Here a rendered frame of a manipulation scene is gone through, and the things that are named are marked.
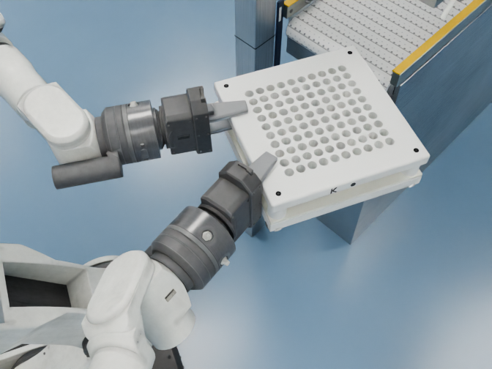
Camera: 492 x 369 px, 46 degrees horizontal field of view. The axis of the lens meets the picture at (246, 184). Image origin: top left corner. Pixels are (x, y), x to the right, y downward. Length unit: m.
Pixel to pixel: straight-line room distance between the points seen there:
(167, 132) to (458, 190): 1.40
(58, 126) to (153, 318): 0.30
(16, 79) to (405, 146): 0.58
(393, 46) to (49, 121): 0.69
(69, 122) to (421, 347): 1.26
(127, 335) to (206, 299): 1.13
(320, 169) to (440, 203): 1.25
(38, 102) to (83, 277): 0.37
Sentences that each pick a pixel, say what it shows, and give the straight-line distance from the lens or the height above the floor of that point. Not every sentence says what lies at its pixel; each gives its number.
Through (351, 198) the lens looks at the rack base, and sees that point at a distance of 0.85.
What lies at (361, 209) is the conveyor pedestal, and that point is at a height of 0.21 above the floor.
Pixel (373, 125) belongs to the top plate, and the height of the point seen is 0.97.
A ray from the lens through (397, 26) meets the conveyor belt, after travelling 1.26.
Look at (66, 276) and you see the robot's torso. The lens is 1.10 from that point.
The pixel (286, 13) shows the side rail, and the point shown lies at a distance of 1.22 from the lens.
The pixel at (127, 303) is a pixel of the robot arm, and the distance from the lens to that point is 0.65.
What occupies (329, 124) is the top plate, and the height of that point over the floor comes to 0.97.
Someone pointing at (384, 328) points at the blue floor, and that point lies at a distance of 1.78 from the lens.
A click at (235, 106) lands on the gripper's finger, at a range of 0.86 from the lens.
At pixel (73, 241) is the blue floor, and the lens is 1.93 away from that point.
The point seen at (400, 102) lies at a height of 0.76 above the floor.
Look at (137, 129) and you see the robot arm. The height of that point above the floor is 1.00.
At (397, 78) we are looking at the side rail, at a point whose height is 0.86.
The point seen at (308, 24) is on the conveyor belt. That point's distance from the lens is 1.23.
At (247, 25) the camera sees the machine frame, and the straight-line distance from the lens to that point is 1.20.
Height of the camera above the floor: 1.63
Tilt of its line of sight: 56 degrees down
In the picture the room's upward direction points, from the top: straight up
